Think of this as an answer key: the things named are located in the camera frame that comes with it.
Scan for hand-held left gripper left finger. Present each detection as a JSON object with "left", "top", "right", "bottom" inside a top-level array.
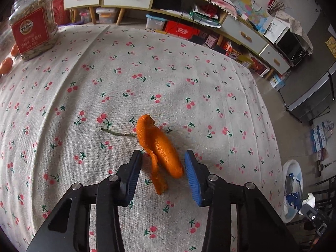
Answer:
[{"left": 26, "top": 150, "right": 143, "bottom": 252}]

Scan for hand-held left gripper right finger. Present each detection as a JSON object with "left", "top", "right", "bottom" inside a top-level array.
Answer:
[{"left": 184, "top": 150, "right": 298, "bottom": 252}]

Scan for white tissue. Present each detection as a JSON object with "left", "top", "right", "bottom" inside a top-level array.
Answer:
[{"left": 302, "top": 193, "right": 317, "bottom": 208}]

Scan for orange peel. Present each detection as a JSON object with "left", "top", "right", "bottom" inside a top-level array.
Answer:
[{"left": 136, "top": 115, "right": 184, "bottom": 195}]

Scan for white plastic basin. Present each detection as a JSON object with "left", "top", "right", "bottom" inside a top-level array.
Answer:
[{"left": 282, "top": 160, "right": 303, "bottom": 222}]

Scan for thin green twig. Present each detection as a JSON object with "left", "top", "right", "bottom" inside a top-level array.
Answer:
[{"left": 101, "top": 128, "right": 137, "bottom": 138}]

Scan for stack of blue white boxes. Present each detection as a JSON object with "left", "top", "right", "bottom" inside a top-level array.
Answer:
[{"left": 310, "top": 121, "right": 335, "bottom": 160}]

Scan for small blue white box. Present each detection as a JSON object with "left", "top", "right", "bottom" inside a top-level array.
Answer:
[{"left": 270, "top": 73, "right": 285, "bottom": 88}]

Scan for grey refrigerator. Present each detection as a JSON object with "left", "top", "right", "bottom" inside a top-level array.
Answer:
[{"left": 278, "top": 26, "right": 336, "bottom": 124}]

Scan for colourful printed box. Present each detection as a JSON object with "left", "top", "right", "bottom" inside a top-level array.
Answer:
[{"left": 224, "top": 41, "right": 243, "bottom": 58}]

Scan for pink patterned box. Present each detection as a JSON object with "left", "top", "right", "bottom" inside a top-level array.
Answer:
[{"left": 201, "top": 31, "right": 218, "bottom": 48}]

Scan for red cardboard box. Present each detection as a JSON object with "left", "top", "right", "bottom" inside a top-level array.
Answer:
[{"left": 164, "top": 21, "right": 200, "bottom": 41}]

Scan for white wooden TV cabinet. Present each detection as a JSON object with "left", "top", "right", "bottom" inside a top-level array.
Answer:
[{"left": 63, "top": 0, "right": 292, "bottom": 80}]

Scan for blue lidded storage box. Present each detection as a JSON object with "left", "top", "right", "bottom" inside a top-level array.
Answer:
[{"left": 146, "top": 14, "right": 167, "bottom": 32}]

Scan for clear plastic storage box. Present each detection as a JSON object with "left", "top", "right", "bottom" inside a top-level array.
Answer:
[{"left": 96, "top": 7, "right": 118, "bottom": 24}]

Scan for black microwave oven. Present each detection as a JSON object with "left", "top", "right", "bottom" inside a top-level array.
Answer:
[{"left": 276, "top": 29, "right": 307, "bottom": 66}]

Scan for brown egg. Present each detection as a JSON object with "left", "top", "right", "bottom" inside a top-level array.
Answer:
[{"left": 0, "top": 57, "right": 13, "bottom": 75}]

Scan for white paper bag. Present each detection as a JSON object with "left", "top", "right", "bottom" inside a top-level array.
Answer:
[{"left": 264, "top": 17, "right": 288, "bottom": 44}]

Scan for yellow paper note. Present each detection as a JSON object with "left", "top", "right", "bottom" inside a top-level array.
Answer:
[{"left": 325, "top": 37, "right": 336, "bottom": 58}]

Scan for clear jar with red label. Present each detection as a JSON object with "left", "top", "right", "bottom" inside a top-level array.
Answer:
[{"left": 9, "top": 0, "right": 59, "bottom": 62}]

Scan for colourful map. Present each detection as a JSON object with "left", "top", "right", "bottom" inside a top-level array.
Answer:
[{"left": 232, "top": 0, "right": 272, "bottom": 36}]

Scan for red cloth bag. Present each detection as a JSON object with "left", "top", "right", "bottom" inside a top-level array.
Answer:
[{"left": 52, "top": 0, "right": 66, "bottom": 26}]

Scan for white patterned cloth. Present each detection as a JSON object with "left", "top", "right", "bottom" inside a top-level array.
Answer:
[{"left": 278, "top": 10, "right": 314, "bottom": 54}]

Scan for dried branches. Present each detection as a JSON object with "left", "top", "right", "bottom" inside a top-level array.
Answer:
[{"left": 268, "top": 1, "right": 292, "bottom": 19}]

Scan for black metal frame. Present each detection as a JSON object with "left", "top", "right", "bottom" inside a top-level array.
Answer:
[{"left": 302, "top": 175, "right": 336, "bottom": 242}]

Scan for red picture frame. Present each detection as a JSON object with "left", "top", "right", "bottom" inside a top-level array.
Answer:
[{"left": 249, "top": 55, "right": 271, "bottom": 76}]

